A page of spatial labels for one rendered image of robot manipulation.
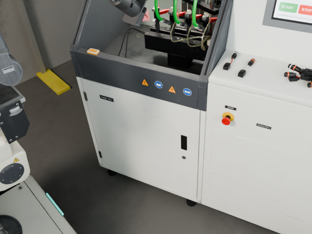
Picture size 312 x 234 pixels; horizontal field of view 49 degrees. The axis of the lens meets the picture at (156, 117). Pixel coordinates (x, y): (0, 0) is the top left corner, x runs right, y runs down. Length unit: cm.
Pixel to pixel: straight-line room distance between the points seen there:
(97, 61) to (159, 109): 37
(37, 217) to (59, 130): 96
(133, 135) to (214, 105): 56
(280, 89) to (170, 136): 62
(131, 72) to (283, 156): 76
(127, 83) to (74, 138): 109
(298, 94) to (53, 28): 237
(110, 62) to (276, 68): 72
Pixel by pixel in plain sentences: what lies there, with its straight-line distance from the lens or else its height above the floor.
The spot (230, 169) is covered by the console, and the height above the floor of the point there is 47.
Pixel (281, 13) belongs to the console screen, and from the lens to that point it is 149.
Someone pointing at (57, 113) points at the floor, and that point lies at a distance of 288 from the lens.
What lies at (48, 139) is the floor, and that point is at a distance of 268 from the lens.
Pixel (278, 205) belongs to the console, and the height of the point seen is 31.
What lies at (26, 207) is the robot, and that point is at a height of 28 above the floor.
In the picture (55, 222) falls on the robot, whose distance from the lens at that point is 188.
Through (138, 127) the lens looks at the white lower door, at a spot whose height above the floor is 55.
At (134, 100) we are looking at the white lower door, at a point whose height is 74.
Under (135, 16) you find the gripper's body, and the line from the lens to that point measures 125.
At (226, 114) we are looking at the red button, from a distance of 149.
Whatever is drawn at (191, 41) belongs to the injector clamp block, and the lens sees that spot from 164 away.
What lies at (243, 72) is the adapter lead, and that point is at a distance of 141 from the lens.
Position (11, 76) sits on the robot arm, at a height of 124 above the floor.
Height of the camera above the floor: 182
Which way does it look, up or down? 43 degrees down
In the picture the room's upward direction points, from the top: 4 degrees counter-clockwise
